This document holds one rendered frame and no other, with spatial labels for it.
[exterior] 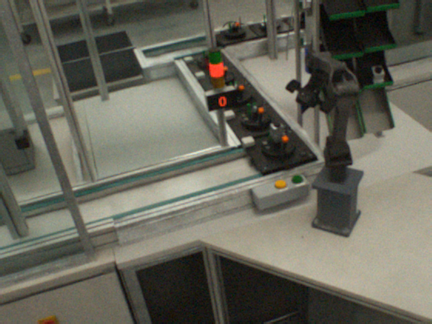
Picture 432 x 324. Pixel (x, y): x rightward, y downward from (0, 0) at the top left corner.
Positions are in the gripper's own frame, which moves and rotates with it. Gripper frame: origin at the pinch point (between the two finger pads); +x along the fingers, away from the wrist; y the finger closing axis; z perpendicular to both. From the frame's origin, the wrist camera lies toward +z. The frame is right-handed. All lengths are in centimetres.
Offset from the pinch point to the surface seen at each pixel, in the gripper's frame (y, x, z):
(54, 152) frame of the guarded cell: -50, 6, 77
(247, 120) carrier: -23.8, 32.5, -11.8
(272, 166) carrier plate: 0.2, 25.9, 10.2
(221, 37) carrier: -89, 62, -99
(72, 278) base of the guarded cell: -34, 57, 85
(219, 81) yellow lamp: -33.2, 5.0, 8.0
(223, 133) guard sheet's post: -26.4, 31.0, 4.5
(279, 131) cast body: -5.4, 17.6, -0.2
